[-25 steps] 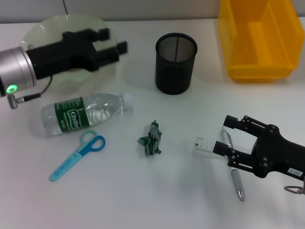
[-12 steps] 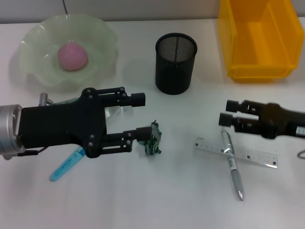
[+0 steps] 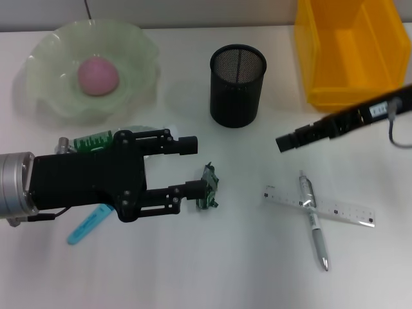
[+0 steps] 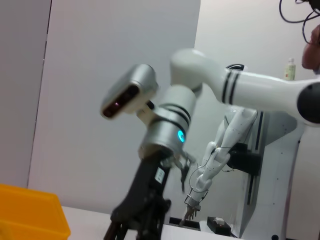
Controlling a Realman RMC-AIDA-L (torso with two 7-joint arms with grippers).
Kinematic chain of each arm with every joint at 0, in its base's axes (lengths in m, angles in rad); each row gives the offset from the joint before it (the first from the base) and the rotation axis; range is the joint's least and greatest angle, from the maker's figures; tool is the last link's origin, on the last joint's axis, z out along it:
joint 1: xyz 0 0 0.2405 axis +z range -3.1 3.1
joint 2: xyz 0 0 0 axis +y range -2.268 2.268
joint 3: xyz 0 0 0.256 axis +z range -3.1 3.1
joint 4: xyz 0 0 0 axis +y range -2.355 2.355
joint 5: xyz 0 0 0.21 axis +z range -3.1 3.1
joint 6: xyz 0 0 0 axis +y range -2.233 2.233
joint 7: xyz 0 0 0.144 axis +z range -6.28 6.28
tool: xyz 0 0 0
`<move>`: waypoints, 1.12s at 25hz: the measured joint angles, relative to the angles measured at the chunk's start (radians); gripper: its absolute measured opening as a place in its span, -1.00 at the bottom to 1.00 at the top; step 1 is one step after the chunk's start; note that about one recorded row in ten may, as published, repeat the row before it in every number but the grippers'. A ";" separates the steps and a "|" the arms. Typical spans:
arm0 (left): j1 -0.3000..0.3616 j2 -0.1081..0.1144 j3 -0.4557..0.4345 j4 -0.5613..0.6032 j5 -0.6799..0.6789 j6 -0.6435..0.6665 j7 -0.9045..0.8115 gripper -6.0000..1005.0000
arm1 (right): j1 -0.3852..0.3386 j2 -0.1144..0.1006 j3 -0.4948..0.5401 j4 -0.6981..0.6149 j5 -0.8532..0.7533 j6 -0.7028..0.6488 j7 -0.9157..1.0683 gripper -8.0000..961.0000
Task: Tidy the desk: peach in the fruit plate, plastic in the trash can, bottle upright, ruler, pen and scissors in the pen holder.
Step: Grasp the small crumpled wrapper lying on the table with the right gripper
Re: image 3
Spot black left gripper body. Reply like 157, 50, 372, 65
30, 129, 149, 223

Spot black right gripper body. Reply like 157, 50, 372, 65
328, 83, 412, 140

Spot clear green label water bottle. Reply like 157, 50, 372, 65
54, 124, 181, 164

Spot green plastic wrapper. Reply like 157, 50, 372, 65
195, 162, 221, 212

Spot pink peach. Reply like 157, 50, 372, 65
77, 57, 120, 97

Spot blue capped scissors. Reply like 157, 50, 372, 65
66, 202, 114, 246

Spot black mesh pen holder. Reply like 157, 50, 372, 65
209, 44, 268, 129

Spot transparent plastic ruler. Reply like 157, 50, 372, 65
261, 183, 377, 229

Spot pale green glass fruit plate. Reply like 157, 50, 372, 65
12, 19, 161, 129

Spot silver ballpoint pen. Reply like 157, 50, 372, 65
297, 169, 331, 272

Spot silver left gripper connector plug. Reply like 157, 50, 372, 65
57, 136, 73, 154

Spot yellow plastic bin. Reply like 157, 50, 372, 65
294, 0, 412, 113

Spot grey right gripper cable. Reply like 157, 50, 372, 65
387, 98, 412, 149

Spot thin black left gripper cable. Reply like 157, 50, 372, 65
27, 207, 70, 223

